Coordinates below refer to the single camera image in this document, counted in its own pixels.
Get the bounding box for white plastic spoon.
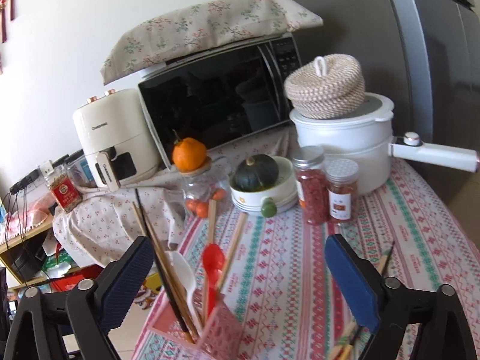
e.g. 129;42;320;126
166;250;203;333

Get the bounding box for pink perforated utensil holder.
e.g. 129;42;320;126
137;295;242;359

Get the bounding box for red plastic spoon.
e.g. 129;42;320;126
202;243;225;326

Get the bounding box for red gift box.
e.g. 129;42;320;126
50;265;103;292

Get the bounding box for yellow cartoon cardboard box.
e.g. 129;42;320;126
133;270;163;310

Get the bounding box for small-flower cloth on side table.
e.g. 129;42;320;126
53;124;297;267

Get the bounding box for patterned striped tablecloth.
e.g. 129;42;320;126
131;157;480;360

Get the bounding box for red labelled snack jar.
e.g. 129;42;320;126
44;163;82;213

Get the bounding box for short jar labelled dried fruit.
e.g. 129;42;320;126
325;158;360;224

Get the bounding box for white bowl with green knob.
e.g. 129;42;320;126
229;156;298;218

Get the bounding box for tall jar red goji berries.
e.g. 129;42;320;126
292;145;329;225

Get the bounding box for cream air fryer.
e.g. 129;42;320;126
72;88;161;192

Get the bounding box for glass jar with tomatoes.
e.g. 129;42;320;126
181;156;231;219

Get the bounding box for dark green squash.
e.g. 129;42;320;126
233;154;279;193

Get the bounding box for orange tangerine on jar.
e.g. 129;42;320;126
172;131;208;172

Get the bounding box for black microwave oven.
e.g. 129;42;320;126
138;35;301;168

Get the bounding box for floral cloth on microwave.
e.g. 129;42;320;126
101;0;323;86

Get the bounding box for grey refrigerator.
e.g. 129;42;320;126
268;0;480;211

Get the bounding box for white electric pot with handle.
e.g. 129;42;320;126
289;93;479;195

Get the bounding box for woven rope lidded basket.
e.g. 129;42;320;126
284;54;365;119

